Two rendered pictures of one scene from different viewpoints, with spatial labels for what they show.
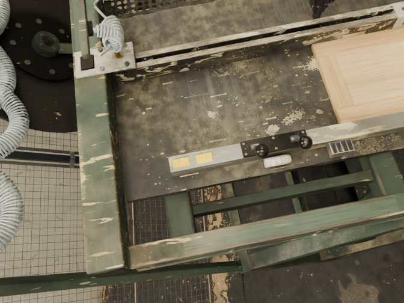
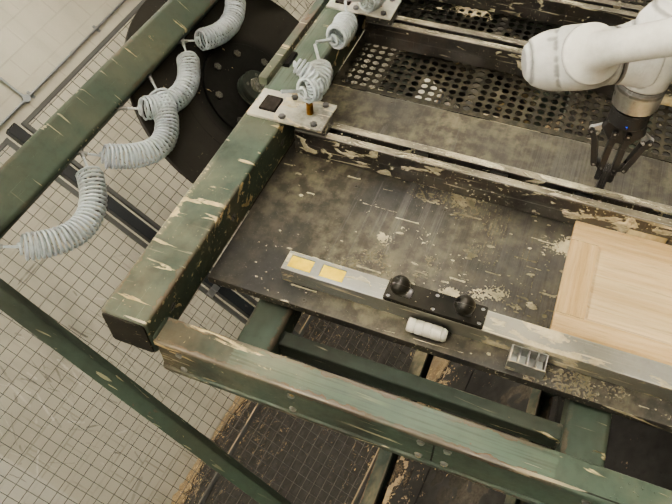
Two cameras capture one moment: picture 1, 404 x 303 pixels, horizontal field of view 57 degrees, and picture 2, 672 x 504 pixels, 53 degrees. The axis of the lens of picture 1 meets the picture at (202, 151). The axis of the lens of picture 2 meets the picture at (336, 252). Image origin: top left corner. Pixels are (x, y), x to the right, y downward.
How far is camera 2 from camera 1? 50 cm
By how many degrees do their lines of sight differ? 21
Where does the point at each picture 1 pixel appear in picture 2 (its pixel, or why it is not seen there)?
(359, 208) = (495, 442)
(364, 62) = (638, 276)
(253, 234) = (327, 389)
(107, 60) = (295, 111)
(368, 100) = (612, 325)
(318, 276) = not seen: outside the picture
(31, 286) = (41, 325)
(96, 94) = (256, 139)
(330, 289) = not seen: outside the picture
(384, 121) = (614, 357)
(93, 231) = (142, 270)
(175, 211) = (258, 325)
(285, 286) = not seen: outside the picture
